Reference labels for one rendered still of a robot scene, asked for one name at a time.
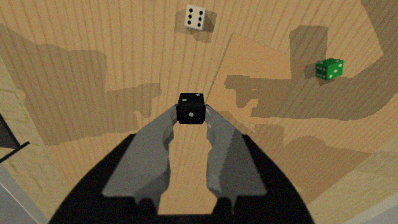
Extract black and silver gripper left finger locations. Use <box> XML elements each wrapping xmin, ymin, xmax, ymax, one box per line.
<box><xmin>48</xmin><ymin>104</ymin><xmax>179</xmax><ymax>224</ymax></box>

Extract green die with white pips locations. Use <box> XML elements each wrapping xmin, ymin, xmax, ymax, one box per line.
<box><xmin>316</xmin><ymin>58</ymin><xmax>344</xmax><ymax>80</ymax></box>

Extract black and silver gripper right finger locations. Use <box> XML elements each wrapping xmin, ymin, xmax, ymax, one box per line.
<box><xmin>203</xmin><ymin>104</ymin><xmax>315</xmax><ymax>224</ymax></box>

